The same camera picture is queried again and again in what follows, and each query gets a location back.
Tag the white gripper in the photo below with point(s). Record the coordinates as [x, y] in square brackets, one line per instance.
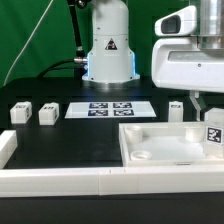
[189, 54]

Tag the white square tabletop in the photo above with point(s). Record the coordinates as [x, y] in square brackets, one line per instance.
[167, 144]

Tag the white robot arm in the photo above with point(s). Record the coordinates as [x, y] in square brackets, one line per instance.
[110, 62]

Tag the white sheet with tags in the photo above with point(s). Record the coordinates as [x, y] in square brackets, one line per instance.
[123, 109]

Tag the white left fence piece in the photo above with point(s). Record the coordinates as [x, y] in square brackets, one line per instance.
[8, 144]

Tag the white front fence rail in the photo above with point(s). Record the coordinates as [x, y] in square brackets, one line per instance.
[111, 181]

